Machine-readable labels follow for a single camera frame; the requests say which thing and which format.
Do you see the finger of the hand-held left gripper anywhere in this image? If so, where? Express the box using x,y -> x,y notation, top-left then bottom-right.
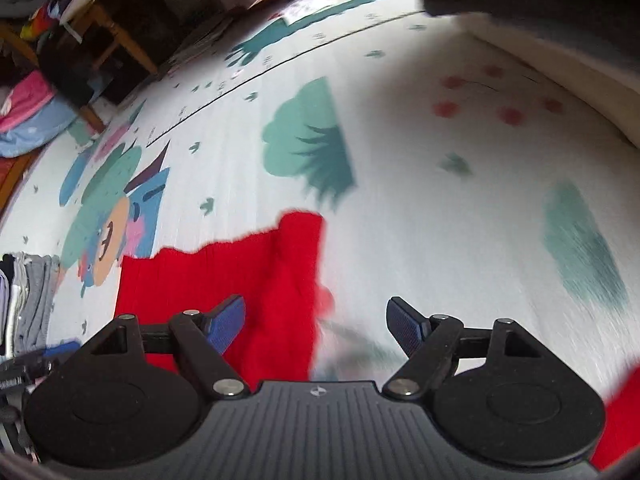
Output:
30,341 -> 82,373

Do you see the wooden chair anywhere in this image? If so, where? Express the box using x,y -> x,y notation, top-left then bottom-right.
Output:
65,0 -> 161,131

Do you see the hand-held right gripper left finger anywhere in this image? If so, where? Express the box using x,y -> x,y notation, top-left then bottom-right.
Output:
82,295 -> 251,402

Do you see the white printed paper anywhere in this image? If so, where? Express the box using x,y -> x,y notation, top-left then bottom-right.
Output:
281,1 -> 322,26

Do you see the red knitted sweater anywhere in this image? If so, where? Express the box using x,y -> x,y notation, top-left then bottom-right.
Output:
115,210 -> 640,471

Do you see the printed play mat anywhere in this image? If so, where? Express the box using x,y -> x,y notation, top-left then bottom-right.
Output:
0,0 -> 640,411

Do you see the stack of grey folded clothes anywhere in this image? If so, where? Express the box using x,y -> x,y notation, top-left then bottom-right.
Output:
0,252 -> 62,358

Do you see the pink and blue cloth bundle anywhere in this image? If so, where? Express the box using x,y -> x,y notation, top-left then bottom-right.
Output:
0,70 -> 77,159

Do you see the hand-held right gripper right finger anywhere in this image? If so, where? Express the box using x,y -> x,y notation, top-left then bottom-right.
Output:
382,296 -> 552,402

